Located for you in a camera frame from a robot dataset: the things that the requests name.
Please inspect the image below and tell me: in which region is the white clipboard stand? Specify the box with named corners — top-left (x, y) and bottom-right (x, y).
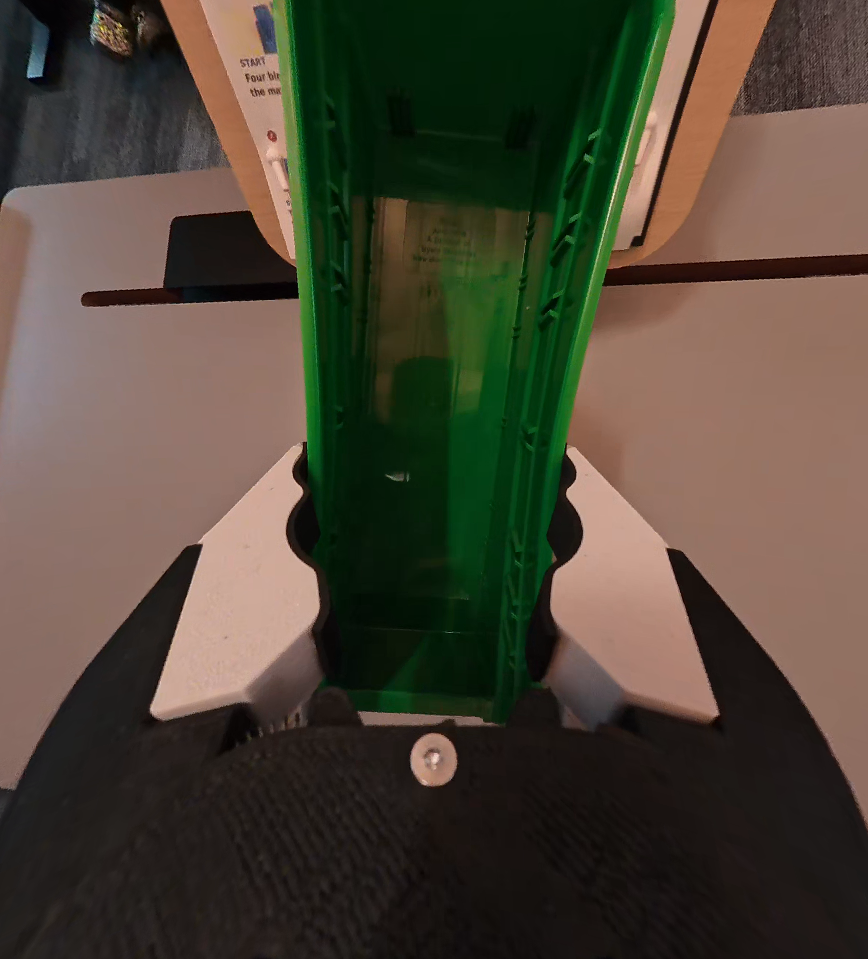
top-left (264, 111), bottom-right (661, 194)

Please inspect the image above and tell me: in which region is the glittery object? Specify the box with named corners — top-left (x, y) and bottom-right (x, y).
top-left (88, 0), bottom-right (167, 59)

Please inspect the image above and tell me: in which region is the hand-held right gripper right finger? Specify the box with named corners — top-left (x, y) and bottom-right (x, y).
top-left (525, 444), bottom-right (721, 734)

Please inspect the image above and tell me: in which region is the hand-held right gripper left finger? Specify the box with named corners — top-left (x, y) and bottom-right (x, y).
top-left (149, 442), bottom-right (332, 726)

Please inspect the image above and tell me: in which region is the green plastic bin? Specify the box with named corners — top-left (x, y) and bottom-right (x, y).
top-left (273, 0), bottom-right (676, 726)

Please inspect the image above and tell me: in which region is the grey desk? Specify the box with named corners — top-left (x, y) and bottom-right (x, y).
top-left (0, 97), bottom-right (868, 959)

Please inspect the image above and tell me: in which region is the instruction sheet on wooden board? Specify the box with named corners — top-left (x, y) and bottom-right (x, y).
top-left (158, 0), bottom-right (777, 265)

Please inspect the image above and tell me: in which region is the black desk cable cover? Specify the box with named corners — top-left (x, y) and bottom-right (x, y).
top-left (163, 212), bottom-right (302, 292)

